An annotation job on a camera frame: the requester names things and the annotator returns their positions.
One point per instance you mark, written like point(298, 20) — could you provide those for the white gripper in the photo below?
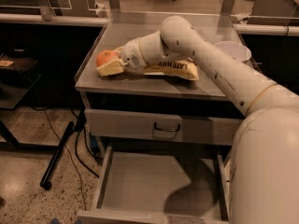
point(131, 55)

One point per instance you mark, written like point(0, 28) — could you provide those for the orange fruit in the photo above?
point(105, 56)

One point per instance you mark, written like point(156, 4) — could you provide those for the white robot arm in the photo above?
point(264, 177)

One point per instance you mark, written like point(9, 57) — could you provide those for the grey drawer cabinet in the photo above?
point(136, 92)

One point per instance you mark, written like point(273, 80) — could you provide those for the closed top drawer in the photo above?
point(138, 125)

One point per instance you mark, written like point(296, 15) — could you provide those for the open middle drawer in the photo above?
point(177, 186)

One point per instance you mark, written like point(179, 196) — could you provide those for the brown chip bag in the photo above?
point(183, 68)

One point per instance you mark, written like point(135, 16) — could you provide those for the black stand leg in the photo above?
point(71, 127)

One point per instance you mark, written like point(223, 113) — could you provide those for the dark side table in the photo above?
point(17, 77)

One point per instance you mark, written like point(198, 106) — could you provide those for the white bowl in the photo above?
point(234, 49)

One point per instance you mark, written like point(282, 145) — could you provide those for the black drawer handle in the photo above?
point(166, 129)

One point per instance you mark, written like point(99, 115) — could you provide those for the white horizontal rail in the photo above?
point(55, 20)

